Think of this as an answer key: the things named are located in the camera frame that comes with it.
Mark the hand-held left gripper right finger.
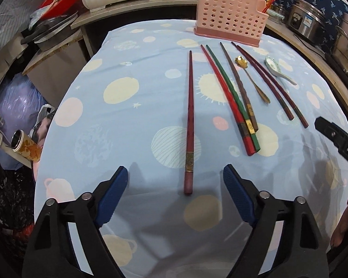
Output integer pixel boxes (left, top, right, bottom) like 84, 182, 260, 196
223, 164, 329, 278

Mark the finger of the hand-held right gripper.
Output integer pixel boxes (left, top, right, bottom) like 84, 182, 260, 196
315, 117, 348, 165

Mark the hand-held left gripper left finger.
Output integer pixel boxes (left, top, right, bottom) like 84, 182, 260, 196
23, 166, 129, 278

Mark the green chopstick gold band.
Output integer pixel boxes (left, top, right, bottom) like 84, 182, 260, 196
206, 44, 261, 152

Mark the brown chopstick gold band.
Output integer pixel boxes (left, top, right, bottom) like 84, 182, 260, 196
219, 42, 259, 132

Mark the dark red chopstick gold band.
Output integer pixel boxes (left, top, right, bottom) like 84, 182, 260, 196
183, 51, 194, 195

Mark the white ceramic spoon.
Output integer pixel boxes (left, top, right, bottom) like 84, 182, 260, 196
264, 54, 298, 86

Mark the gold flower spoon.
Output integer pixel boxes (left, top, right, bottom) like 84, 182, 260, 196
234, 57, 271, 104

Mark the pink plastic utensil holder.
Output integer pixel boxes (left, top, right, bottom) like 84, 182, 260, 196
194, 0, 270, 48

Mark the blue printed tablecloth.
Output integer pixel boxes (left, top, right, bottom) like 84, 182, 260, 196
35, 20, 348, 278

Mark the gold patterned can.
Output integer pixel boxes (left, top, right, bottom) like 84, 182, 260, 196
11, 130, 43, 162

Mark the black plastic bag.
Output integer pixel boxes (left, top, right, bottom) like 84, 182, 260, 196
0, 162, 37, 238

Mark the steel rice cooker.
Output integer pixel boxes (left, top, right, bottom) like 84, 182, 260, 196
287, 0, 345, 47

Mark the glass container green lid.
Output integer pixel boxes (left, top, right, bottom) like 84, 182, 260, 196
267, 3, 285, 24

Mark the purple plastic bag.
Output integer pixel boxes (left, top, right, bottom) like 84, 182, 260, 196
0, 74, 48, 170

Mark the black pan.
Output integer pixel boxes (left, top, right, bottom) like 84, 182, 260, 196
20, 13, 80, 51

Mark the wooden counter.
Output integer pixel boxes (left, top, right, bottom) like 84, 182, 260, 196
71, 0, 348, 113

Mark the grey striped cloth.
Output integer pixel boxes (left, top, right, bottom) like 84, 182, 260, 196
0, 0, 51, 64

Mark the black power cable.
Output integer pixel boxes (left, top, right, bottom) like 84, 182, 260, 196
293, 33, 327, 54

